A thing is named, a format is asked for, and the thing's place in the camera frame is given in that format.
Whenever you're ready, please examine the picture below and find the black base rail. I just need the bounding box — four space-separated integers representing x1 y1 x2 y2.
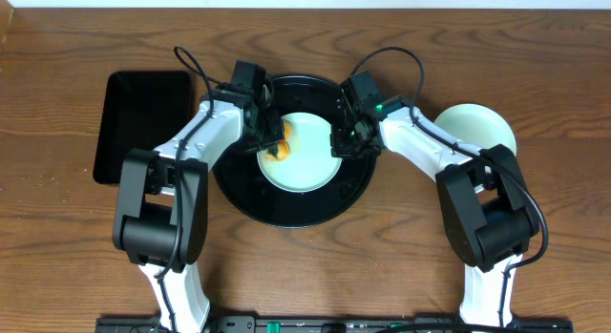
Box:
95 315 574 333

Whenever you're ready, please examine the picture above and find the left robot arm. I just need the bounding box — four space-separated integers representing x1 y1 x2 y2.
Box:
113 80 284 332

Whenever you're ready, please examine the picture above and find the black rectangular bin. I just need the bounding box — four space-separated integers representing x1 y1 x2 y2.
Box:
93 71 194 185

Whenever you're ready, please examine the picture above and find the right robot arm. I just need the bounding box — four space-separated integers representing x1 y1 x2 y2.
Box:
330 94 548 328

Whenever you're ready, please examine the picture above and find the light blue plate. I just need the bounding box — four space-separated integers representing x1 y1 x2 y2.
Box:
257 113 342 193
434 103 517 155

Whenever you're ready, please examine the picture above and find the yellow green sponge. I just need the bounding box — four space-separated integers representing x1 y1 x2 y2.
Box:
264 120 292 161

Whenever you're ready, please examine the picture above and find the round black tray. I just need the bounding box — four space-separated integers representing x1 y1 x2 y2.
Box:
214 74 376 228

